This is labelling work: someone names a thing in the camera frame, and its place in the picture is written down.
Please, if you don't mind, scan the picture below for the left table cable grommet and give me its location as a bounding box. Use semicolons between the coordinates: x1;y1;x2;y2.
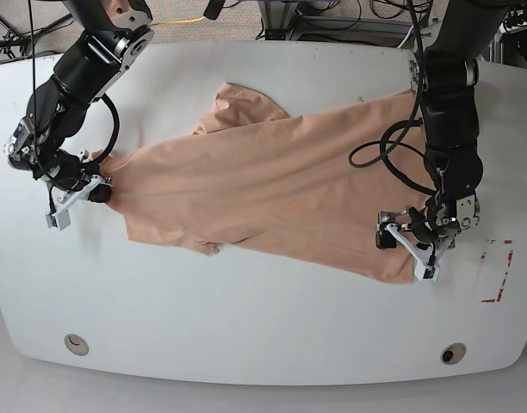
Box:
65;334;90;356

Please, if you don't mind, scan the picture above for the yellow cable on floor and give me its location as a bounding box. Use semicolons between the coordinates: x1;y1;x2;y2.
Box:
151;15;204;27

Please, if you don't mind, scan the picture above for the red tape rectangle marking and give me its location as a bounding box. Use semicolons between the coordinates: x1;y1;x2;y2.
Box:
475;239;515;304

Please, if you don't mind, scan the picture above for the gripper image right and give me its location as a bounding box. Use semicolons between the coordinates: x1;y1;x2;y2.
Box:
375;194;480;266

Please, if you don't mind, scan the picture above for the table cable grommet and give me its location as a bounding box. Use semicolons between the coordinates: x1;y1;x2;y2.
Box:
440;342;467;366
65;334;90;356

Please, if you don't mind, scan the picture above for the black tripod on floor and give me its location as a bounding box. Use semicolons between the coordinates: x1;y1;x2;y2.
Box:
0;13;74;64

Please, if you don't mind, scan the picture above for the aluminium frame stand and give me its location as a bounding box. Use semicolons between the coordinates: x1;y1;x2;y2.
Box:
257;1;299;40

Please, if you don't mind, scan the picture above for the peach T-shirt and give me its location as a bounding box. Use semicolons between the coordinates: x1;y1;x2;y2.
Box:
101;83;426;283

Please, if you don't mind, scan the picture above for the right table cable grommet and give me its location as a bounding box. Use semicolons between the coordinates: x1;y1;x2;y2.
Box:
440;342;467;366

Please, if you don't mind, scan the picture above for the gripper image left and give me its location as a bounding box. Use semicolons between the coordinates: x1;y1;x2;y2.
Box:
4;120;113;213

